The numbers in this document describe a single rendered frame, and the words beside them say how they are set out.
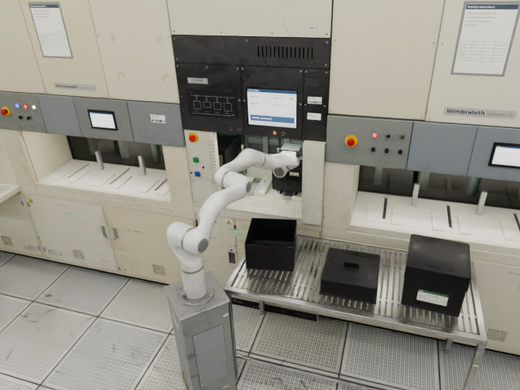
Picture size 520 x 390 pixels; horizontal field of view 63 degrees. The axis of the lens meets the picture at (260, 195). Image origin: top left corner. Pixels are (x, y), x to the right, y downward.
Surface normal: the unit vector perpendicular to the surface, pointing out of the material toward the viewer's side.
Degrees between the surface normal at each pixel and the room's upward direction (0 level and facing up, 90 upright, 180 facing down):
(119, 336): 0
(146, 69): 90
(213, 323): 90
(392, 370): 0
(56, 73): 90
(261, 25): 93
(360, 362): 0
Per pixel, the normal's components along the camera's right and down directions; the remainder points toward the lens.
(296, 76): -0.30, 0.49
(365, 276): -0.04, -0.86
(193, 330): 0.46, 0.44
